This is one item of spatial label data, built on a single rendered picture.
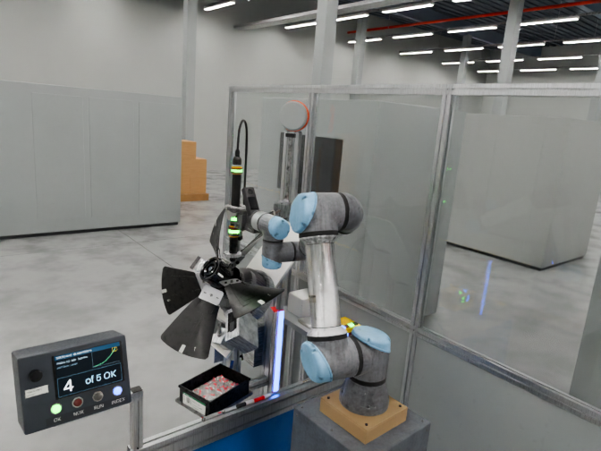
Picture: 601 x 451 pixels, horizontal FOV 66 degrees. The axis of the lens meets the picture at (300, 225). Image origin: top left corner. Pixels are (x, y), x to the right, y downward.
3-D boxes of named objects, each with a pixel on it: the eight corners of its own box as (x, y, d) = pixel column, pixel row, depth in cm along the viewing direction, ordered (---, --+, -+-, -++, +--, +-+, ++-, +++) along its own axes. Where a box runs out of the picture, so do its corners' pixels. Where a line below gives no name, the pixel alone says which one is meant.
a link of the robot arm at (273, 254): (293, 268, 172) (295, 240, 169) (265, 271, 167) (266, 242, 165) (284, 262, 179) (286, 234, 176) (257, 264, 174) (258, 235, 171)
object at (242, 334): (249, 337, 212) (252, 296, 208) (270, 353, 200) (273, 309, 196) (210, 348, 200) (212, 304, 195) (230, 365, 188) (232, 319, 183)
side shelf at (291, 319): (304, 306, 267) (305, 301, 266) (348, 330, 240) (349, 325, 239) (270, 314, 252) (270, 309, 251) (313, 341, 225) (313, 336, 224)
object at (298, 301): (307, 302, 264) (308, 284, 262) (325, 312, 252) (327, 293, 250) (283, 308, 254) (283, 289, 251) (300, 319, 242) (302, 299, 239)
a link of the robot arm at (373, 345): (395, 378, 138) (401, 336, 135) (357, 387, 132) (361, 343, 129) (372, 359, 148) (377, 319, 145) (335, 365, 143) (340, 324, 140)
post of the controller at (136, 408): (139, 442, 145) (139, 385, 140) (142, 447, 142) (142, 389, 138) (129, 446, 143) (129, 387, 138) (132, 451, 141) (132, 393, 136)
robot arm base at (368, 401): (398, 403, 143) (402, 374, 141) (368, 422, 133) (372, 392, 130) (359, 381, 153) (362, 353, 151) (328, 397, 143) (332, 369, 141)
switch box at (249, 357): (266, 353, 254) (269, 315, 249) (276, 360, 247) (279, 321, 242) (243, 360, 244) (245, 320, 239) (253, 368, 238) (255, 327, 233)
